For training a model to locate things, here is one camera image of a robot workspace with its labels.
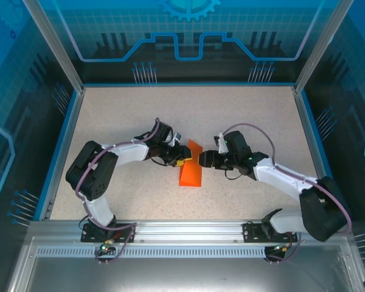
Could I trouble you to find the orange paper sheet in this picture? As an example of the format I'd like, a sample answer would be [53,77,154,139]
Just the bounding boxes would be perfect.
[178,139,204,187]

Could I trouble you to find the grey metal tray panel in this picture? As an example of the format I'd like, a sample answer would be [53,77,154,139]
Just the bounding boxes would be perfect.
[5,236,365,292]

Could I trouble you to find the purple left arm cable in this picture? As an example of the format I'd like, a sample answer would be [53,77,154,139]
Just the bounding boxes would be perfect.
[75,117,161,265]

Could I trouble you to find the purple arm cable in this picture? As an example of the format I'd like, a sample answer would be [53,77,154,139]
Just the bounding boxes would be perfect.
[220,122,353,264]
[75,117,161,265]

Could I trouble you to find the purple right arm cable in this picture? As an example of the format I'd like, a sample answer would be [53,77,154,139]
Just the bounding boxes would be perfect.
[220,122,353,264]

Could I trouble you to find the aluminium mounting rail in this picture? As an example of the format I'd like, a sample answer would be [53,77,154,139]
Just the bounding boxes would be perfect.
[29,219,351,244]

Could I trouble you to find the aluminium table side rail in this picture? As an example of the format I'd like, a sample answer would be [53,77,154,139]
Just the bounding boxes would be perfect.
[291,86,337,221]
[38,86,86,221]

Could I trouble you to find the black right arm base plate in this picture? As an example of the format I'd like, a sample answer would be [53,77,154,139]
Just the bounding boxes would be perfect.
[242,221,299,243]

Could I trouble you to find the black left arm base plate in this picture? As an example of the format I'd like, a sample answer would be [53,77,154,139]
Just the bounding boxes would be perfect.
[80,223,137,243]

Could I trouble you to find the slotted metal cable duct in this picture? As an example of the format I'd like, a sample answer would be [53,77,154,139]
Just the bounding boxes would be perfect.
[35,246,276,260]

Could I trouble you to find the left arm cable connector plug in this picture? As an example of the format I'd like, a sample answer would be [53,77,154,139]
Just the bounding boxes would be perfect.
[100,238,116,254]

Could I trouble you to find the arm cable connector plug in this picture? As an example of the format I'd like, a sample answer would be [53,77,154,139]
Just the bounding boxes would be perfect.
[100,238,116,254]
[272,242,295,252]

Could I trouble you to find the right arm cable connector plug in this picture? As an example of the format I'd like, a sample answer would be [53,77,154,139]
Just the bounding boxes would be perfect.
[272,242,295,252]

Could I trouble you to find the aluminium frame post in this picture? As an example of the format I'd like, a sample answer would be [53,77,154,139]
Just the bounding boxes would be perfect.
[293,0,353,94]
[21,0,86,94]

